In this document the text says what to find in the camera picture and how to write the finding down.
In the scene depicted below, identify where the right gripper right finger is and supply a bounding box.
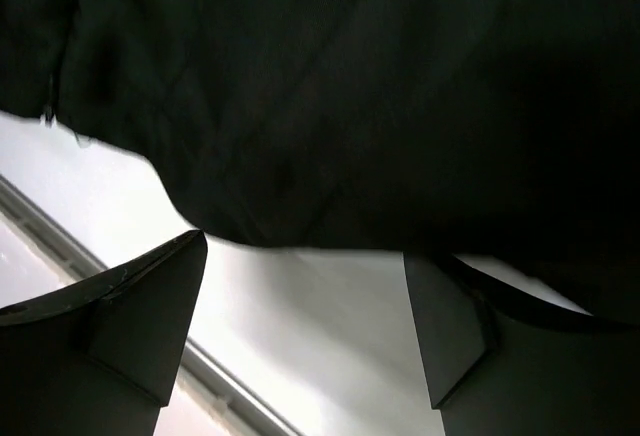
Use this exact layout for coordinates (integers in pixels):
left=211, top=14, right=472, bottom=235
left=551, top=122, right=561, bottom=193
left=404, top=256, right=639, bottom=436

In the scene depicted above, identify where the aluminium rail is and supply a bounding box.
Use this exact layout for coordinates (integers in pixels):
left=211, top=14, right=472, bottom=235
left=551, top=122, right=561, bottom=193
left=0, top=175, right=306, bottom=436

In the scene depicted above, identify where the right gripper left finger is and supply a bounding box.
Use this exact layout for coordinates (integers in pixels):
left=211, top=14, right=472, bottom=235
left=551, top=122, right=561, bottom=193
left=0, top=229, right=209, bottom=436

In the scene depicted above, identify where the black skirt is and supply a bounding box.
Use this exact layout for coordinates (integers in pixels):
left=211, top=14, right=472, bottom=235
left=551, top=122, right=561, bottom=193
left=1, top=0, right=639, bottom=323

